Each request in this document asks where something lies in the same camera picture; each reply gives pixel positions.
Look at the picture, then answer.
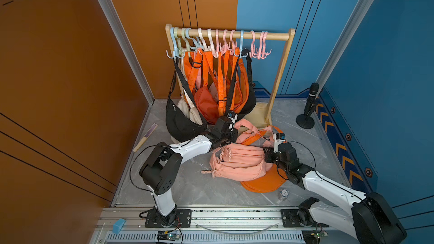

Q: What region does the pink crescent sling bag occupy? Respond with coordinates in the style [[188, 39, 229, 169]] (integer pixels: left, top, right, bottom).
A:
[[234, 119, 281, 148]]

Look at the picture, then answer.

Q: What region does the orange crescent sling bag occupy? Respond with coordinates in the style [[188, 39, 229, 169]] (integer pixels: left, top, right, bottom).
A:
[[237, 125, 289, 194]]

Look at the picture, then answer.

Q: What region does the pink rectangular waist bag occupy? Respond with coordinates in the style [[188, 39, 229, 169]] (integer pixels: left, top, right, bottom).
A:
[[201, 143, 272, 182]]

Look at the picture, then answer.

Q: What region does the black and orange sling bag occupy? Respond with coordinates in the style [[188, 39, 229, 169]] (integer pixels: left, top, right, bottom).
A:
[[224, 48, 257, 119]]

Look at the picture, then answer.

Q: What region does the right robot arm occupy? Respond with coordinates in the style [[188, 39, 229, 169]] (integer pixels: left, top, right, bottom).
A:
[[264, 142, 408, 244]]

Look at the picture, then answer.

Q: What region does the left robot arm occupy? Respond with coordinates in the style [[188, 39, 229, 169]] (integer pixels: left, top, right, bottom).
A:
[[139, 111, 238, 227]]

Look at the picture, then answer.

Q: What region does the red-orange sling bag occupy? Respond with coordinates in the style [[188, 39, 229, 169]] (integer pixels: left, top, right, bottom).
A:
[[194, 87, 220, 124]]

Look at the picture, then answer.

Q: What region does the black crescent sling bag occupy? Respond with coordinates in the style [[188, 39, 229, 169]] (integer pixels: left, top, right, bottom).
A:
[[165, 57, 209, 143]]

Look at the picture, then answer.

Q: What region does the wooden garment rack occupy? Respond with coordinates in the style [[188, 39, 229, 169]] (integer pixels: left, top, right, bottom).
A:
[[165, 23, 296, 133]]

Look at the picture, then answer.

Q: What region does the black microphone on stand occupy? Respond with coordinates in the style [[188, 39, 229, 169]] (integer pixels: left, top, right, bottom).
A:
[[296, 82, 319, 129]]

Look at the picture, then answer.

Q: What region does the folded paper fan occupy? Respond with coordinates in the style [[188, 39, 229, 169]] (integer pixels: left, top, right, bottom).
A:
[[133, 123, 158, 153]]

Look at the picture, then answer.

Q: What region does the green circuit board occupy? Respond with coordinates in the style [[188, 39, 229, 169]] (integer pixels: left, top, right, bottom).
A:
[[156, 230, 182, 244]]

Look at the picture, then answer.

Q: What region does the blue sponge block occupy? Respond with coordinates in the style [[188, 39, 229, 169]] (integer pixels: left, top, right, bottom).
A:
[[112, 218, 126, 235]]

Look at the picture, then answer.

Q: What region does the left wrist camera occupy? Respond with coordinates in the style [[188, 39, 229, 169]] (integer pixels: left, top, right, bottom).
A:
[[227, 111, 238, 129]]

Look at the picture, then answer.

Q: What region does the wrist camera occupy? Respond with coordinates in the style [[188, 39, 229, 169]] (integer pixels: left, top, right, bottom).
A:
[[273, 133, 286, 153], [227, 111, 238, 129]]

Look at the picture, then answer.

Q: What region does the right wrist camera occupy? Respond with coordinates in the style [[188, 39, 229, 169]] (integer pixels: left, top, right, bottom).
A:
[[273, 133, 286, 153]]

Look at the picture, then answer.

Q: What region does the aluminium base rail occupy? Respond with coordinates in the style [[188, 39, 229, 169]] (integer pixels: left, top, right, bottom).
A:
[[90, 206, 357, 244]]

